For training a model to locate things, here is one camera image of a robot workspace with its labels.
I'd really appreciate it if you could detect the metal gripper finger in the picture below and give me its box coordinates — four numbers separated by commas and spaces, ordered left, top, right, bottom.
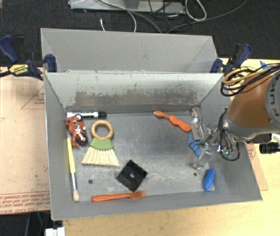
191, 106, 204, 141
193, 148, 212, 170

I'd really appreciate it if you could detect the blue crumpled piece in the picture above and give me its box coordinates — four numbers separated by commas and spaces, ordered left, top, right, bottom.
188, 131, 202, 160

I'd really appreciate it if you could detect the orange plastic spoon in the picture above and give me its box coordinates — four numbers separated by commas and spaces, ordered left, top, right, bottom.
153, 110, 193, 133

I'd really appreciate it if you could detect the blue oval object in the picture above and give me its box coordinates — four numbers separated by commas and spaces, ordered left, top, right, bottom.
202, 168, 216, 193

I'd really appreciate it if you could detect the grey metal bin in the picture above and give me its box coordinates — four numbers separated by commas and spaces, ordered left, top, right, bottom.
40, 28, 263, 221

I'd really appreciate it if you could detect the black square plastic block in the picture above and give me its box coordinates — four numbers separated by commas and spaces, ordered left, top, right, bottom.
115, 159, 149, 193

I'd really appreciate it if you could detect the orange plastic fork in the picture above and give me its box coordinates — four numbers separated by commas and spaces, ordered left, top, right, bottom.
91, 190, 148, 203

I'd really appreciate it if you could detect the small green-topped straw broom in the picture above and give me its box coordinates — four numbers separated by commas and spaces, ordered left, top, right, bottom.
80, 138, 120, 168

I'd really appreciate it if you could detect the white and black marker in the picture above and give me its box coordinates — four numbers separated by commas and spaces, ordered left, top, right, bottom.
66, 110, 108, 119

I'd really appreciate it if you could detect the red-brown toy motorcycle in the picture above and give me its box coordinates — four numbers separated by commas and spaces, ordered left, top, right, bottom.
65, 116, 89, 148

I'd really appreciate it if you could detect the brown cardboard board red print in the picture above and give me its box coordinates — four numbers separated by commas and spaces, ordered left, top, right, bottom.
0, 66, 269, 216

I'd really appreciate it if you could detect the black cylinder on white bracket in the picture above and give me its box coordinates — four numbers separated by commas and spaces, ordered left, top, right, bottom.
259, 133, 280, 154

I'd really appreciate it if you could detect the pale wooden ring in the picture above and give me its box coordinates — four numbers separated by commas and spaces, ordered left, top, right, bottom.
90, 119, 114, 141

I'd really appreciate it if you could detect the yellow-handled paintbrush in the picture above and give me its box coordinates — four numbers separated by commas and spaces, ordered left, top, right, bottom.
66, 137, 80, 203

